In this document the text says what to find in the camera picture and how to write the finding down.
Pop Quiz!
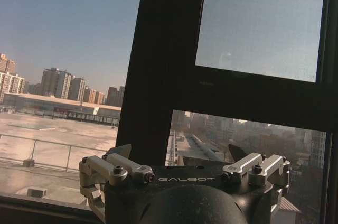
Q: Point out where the black window frame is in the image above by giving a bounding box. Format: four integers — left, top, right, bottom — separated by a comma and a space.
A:
0, 0, 338, 224

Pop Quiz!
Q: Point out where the long low flat-roofed building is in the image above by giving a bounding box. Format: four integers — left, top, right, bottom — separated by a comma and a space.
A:
1, 92, 122, 127

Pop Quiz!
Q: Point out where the metal rooftop railing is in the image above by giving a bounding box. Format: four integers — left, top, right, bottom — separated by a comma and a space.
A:
0, 133, 107, 173

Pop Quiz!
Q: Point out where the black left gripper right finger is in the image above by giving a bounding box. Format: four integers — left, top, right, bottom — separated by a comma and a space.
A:
221, 144, 290, 216

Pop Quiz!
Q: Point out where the grey high-rise building cluster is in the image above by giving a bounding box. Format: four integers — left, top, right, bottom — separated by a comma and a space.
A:
27, 67, 87, 102

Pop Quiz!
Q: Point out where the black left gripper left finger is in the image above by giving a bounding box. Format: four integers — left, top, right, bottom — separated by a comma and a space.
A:
78, 143, 156, 221

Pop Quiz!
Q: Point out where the grey window insect screen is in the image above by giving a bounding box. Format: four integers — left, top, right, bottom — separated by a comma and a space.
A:
194, 0, 327, 83

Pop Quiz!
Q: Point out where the beige high-rise building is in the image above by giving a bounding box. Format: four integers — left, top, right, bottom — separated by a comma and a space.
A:
0, 52, 26, 103

